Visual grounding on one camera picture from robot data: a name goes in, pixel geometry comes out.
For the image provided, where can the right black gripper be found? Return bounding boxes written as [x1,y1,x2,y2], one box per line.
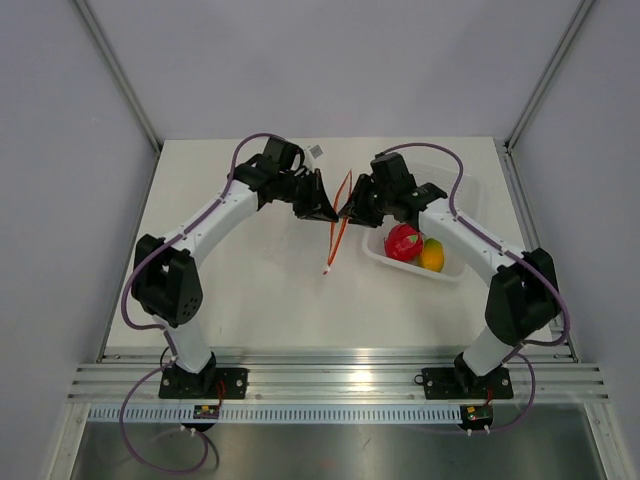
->
[338,174,394,229]

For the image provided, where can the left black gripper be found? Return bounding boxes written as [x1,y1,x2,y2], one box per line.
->
[277,168,338,223]

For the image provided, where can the clear zip bag orange zipper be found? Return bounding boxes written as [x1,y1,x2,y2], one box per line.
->
[323,170,353,276]

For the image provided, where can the yellow green mango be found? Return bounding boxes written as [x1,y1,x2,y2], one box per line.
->
[418,238,445,273]

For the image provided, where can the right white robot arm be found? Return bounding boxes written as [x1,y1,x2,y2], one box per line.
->
[338,153,563,396]

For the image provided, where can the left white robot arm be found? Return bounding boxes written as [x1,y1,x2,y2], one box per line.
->
[124,134,338,398]

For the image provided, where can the pink dragon fruit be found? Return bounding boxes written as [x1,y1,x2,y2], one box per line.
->
[384,224,423,262]

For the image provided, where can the left small circuit board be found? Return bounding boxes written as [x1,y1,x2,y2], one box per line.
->
[193,404,220,420]

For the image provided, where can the small circuit board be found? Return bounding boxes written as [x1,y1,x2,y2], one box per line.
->
[461,404,494,429]
[193,404,220,420]

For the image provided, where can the right small circuit board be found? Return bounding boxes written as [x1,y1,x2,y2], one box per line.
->
[461,404,494,429]

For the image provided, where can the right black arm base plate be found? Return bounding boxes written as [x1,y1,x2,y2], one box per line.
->
[413,367,514,400]

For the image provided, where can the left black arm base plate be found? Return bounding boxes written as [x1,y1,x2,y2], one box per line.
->
[158,367,248,400]

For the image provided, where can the aluminium mounting rail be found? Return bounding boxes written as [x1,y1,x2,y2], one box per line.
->
[67,346,610,405]

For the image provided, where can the white slotted cable duct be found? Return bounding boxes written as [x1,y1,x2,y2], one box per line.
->
[87,403,461,425]

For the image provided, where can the right aluminium frame post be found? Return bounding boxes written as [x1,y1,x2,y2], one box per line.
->
[504,0,599,153]

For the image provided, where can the aluminium frame post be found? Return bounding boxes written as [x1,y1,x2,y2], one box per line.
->
[70,0,163,158]
[504,0,599,153]

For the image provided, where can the left aluminium frame post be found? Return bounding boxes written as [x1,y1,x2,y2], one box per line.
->
[70,0,163,158]

